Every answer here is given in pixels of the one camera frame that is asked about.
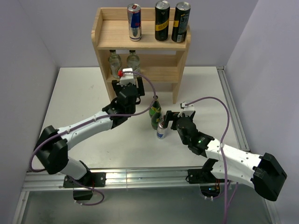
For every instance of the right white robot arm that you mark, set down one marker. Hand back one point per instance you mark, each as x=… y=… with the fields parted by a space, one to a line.
x=261 y=172

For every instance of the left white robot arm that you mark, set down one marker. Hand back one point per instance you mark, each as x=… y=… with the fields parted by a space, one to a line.
x=54 y=144

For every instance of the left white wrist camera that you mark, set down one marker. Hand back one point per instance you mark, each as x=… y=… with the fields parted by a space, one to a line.
x=126 y=77

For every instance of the black can yellow label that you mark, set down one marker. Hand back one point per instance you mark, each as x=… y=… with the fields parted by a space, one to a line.
x=181 y=18

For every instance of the silver blue white can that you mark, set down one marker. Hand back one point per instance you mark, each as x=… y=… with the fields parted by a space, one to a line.
x=161 y=129

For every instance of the clear glass bottle front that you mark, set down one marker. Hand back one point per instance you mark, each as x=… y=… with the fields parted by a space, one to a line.
x=115 y=63

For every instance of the red blue silver can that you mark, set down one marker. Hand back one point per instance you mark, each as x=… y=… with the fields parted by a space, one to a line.
x=134 y=22

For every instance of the green glass bottle rear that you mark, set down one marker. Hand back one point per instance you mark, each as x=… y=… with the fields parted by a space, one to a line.
x=154 y=107

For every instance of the green glass bottle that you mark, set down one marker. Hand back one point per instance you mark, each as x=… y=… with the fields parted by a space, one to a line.
x=154 y=107
x=155 y=119

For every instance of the aluminium side rail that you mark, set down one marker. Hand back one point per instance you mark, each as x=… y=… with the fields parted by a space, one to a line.
x=235 y=119

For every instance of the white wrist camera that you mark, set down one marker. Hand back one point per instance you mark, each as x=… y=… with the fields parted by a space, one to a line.
x=126 y=77
x=187 y=109

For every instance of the aluminium front rail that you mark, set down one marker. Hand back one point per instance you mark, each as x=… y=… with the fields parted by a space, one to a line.
x=130 y=178

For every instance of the wooden two-tier shelf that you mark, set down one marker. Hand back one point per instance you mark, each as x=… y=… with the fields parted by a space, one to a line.
x=162 y=62

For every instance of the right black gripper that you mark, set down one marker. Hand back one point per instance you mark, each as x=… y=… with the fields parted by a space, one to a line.
x=169 y=116

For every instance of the green glass bottle front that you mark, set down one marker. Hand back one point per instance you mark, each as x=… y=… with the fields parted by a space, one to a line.
x=155 y=119

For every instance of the clear glass bottle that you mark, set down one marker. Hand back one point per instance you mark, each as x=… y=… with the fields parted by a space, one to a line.
x=115 y=63
x=133 y=61

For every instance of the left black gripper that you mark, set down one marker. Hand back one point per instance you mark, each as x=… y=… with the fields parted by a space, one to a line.
x=141 y=93

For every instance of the black can yellow band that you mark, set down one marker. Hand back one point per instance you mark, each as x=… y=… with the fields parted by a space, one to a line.
x=162 y=14

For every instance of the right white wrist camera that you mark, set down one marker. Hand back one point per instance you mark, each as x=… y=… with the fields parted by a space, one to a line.
x=187 y=109

